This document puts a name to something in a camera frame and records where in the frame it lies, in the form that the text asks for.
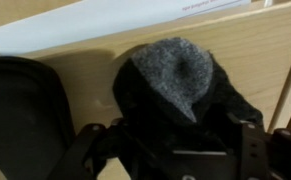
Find white paper strip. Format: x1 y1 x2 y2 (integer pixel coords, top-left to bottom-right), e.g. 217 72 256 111
0 0 252 55

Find dark grey black socks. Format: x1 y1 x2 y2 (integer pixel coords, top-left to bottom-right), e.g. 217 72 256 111
113 37 264 151

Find light wooden side table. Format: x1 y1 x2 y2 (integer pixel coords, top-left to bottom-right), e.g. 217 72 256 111
0 0 291 180

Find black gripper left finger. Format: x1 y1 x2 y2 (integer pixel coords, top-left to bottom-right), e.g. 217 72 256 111
47 124 106 180

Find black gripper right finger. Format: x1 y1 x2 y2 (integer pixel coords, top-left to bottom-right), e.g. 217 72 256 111
240 123 269 180

